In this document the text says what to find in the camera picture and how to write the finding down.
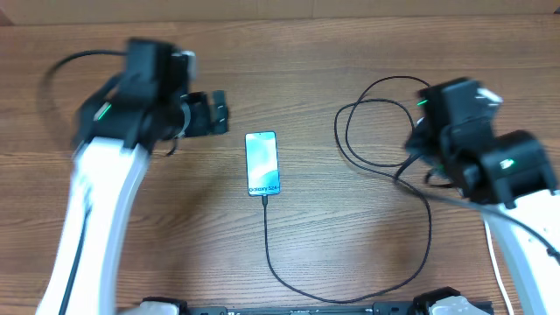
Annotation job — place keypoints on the cardboard backdrop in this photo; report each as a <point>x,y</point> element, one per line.
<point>59,12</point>

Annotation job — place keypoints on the blue Galaxy smartphone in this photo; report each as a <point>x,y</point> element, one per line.
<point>262,163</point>

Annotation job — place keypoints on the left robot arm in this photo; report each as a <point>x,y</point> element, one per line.
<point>118,126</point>

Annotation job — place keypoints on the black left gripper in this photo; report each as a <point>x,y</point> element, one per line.
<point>201,124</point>

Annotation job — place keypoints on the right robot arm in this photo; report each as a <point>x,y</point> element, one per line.
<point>509,179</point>

